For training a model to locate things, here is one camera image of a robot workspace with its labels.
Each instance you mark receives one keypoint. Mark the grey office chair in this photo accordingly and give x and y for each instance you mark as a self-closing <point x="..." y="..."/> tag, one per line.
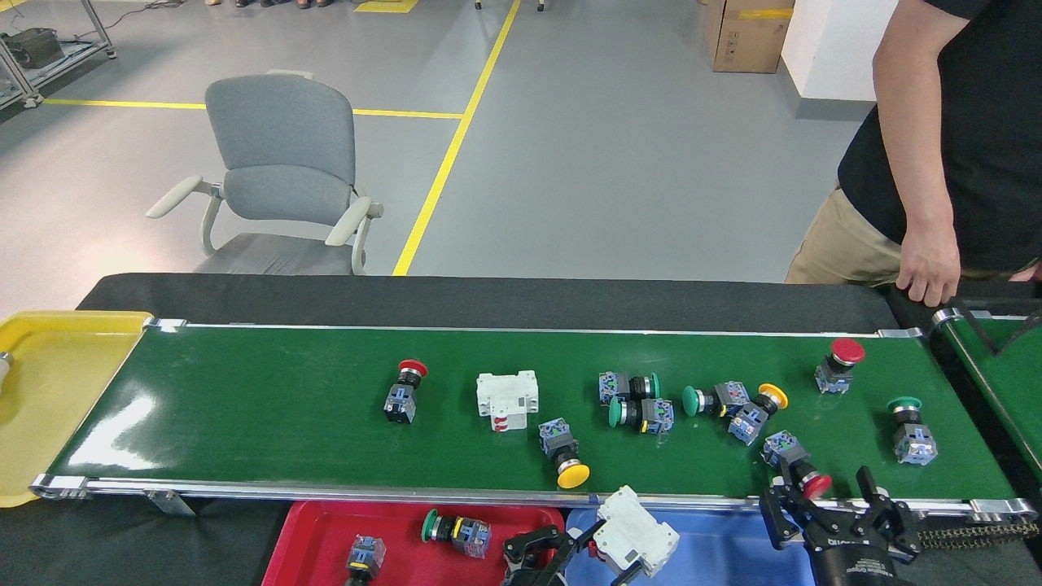
<point x="285" y="130"/>

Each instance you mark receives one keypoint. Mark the small black table cloth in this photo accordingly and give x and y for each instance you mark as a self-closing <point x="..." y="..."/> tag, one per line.
<point x="912" y="316"/>

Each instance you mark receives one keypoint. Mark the blue plastic tray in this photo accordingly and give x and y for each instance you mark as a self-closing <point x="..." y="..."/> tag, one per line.
<point x="716" y="553"/>

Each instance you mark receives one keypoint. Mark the person's left hand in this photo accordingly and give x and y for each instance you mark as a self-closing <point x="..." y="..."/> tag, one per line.
<point x="1030" y="273"/>

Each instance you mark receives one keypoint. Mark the person's right hand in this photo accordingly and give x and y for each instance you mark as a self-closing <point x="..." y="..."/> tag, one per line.
<point x="928" y="264"/>

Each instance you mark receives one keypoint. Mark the green mushroom push button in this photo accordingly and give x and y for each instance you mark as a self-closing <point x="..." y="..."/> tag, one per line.
<point x="913" y="443"/>
<point x="468" y="537"/>
<point x="655" y="413"/>
<point x="615" y="387"/>
<point x="733" y="396"/>

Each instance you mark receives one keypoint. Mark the person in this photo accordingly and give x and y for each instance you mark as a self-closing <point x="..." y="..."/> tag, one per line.
<point x="1001" y="122"/>

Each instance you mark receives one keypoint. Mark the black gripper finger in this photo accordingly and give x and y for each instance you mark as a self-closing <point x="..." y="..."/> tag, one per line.
<point x="525" y="553"/>

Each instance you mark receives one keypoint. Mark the person's right forearm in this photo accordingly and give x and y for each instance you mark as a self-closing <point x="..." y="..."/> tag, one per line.
<point x="924" y="179"/>

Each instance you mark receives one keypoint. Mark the aluminium frame rack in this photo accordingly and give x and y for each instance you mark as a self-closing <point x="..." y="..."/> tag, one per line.
<point x="73" y="61"/>

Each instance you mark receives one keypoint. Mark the long green conveyor belt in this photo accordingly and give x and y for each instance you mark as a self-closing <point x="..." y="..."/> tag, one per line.
<point x="285" y="423"/>

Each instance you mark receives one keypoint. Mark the yellow plastic tray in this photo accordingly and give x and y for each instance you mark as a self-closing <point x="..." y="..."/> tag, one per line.
<point x="57" y="407"/>

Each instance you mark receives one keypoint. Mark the black bent guide strip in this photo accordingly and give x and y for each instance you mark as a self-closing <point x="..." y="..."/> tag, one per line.
<point x="997" y="347"/>

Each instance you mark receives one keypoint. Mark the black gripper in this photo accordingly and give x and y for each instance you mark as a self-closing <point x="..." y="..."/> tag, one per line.
<point x="851" y="557"/>

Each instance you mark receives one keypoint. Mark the large black table cloth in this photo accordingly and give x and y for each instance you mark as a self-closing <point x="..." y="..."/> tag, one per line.
<point x="407" y="301"/>

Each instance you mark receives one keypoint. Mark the black device box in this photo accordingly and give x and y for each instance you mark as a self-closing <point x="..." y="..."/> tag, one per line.
<point x="32" y="47"/>

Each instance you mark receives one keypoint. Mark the white circuit breaker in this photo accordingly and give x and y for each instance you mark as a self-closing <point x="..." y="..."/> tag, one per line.
<point x="506" y="395"/>
<point x="635" y="533"/>

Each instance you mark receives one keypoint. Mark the brown cardboard box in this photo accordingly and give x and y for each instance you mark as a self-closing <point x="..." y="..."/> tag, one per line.
<point x="749" y="37"/>

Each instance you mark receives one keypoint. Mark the red plastic tray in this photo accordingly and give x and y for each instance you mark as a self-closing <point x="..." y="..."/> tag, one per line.
<point x="317" y="545"/>

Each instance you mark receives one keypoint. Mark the yellow mushroom push button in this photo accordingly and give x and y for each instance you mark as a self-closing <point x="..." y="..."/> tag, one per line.
<point x="749" y="423"/>
<point x="573" y="474"/>

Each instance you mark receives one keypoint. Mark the short green feeder conveyor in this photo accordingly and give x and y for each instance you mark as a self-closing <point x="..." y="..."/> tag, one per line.
<point x="1017" y="382"/>

